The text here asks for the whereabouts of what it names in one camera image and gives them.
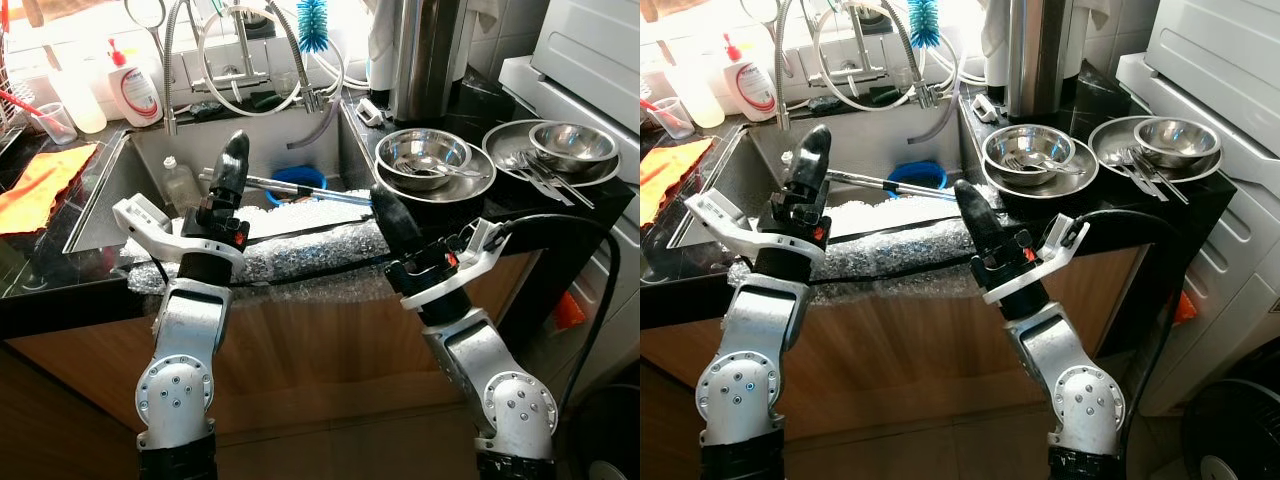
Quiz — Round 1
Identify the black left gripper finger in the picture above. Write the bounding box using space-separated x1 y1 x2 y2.
212 130 250 201
790 125 833 199

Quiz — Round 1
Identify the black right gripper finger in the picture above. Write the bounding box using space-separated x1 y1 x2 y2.
370 185 434 269
953 180 1016 263

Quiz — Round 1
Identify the stainless steel sink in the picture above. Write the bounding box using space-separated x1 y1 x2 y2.
680 97 989 251
65 100 379 256

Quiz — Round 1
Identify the blue plastic bowl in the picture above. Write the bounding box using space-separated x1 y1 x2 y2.
884 160 949 201
264 164 329 207

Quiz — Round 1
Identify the steel plate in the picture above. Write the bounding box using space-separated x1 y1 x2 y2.
1087 114 1224 184
371 140 498 205
482 119 622 189
979 135 1100 200

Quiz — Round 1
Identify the steel bowl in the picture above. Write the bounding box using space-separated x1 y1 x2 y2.
527 121 620 174
377 128 473 193
1132 116 1222 169
984 124 1077 188

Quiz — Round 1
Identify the bubble wrap sheet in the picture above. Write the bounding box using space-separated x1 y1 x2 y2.
122 195 403 293
724 190 989 291

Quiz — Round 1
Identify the flexible steel faucet spout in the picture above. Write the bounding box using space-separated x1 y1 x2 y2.
774 0 833 132
158 0 216 137

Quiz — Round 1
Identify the clear soft tube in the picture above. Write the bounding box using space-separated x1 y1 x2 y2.
905 103 961 146
286 108 343 151

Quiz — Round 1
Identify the white red dish soap bottle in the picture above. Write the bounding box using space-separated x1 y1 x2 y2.
105 38 163 128
722 33 780 122

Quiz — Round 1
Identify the translucent plastic bottle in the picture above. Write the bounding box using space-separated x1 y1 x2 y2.
50 68 108 134
672 64 727 129

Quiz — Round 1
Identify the brown wood cabinet front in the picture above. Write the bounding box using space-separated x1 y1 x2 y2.
640 245 1151 446
0 250 566 446

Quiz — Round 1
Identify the orange cloth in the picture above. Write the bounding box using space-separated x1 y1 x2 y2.
640 138 717 227
0 143 99 236

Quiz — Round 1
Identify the clear plastic measuring cup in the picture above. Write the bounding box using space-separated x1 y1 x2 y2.
30 100 77 146
650 96 697 142

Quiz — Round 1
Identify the blue bottle brush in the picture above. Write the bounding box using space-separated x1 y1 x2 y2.
296 0 332 55
907 0 947 52

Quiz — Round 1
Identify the tall steel water dispenser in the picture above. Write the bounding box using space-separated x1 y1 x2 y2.
388 0 473 123
1004 0 1088 118

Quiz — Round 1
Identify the white washing machine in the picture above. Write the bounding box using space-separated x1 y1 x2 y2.
497 55 641 406
1114 52 1280 419

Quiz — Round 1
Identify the beige cloth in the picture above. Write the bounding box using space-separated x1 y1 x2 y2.
980 0 1013 59
364 0 403 63

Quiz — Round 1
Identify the white tumble dryer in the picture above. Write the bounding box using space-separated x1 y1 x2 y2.
1143 0 1280 129
530 0 641 133

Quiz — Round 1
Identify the black floor fan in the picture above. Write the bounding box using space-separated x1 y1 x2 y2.
570 383 641 480
1180 378 1280 480

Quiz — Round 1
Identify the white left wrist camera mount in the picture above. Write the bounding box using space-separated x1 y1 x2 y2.
685 190 829 273
112 195 249 276

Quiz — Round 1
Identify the steel wall faucet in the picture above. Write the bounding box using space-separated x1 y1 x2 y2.
805 5 919 97
190 5 303 101

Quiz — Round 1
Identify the white plastic tube ring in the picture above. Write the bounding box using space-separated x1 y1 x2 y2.
810 3 917 107
195 5 301 111

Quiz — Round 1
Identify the flexible steel hose with valve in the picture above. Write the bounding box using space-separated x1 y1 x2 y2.
880 0 948 111
262 0 331 116

